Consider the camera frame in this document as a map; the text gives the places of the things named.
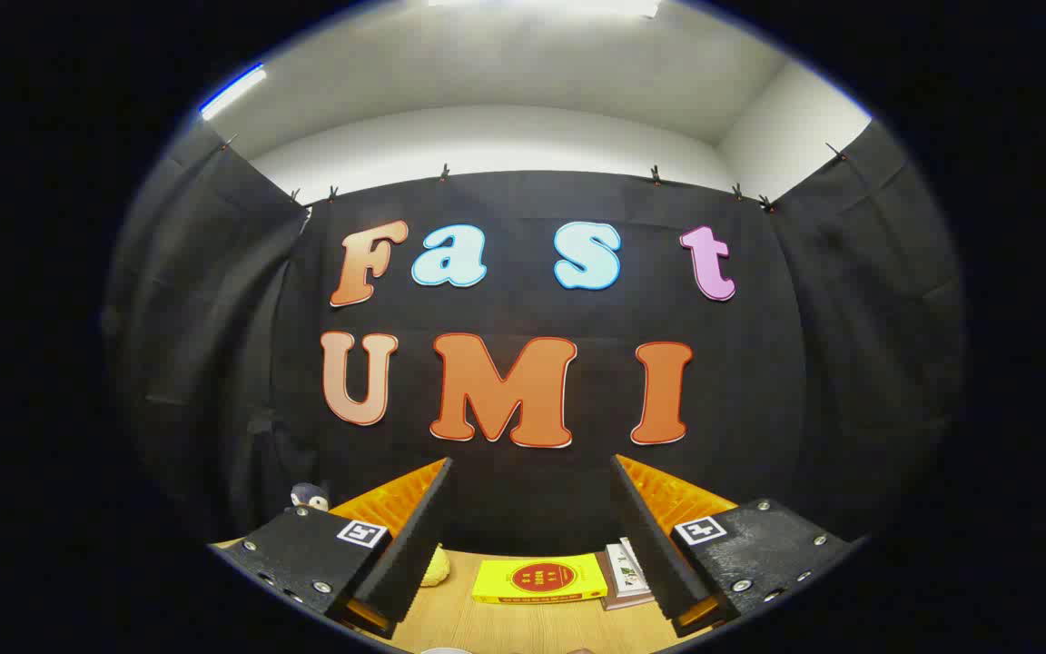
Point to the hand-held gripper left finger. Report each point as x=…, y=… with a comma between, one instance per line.
x=414, y=545

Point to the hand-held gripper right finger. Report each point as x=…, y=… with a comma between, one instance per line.
x=650, y=545

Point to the white book with pictured cover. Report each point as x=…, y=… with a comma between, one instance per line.
x=632, y=567

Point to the round yellow plush cushion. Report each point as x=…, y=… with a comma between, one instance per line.
x=437, y=567

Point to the penguin plush toy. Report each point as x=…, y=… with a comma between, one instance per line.
x=310, y=496

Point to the yellow book with red circle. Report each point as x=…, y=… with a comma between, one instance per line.
x=537, y=579

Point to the ceiling light strip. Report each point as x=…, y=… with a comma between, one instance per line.
x=541, y=5
x=232, y=91

